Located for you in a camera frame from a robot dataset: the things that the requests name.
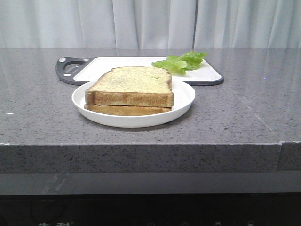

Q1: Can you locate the black induction cooktop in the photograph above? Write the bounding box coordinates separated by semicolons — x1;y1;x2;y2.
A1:
0;193;301;226

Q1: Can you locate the white curtain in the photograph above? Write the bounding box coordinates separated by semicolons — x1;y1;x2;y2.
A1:
0;0;301;49

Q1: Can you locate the white round plate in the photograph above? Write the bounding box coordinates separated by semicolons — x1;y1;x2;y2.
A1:
72;79;196;128

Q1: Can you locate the bread slice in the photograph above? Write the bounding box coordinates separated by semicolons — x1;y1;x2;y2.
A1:
85;105;172;116
85;66;174;107

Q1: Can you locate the green lettuce leaf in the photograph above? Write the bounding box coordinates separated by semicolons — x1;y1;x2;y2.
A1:
151;51;207;74

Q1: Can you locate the white grey cutting board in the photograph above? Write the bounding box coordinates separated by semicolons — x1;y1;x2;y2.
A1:
55;56;224;86

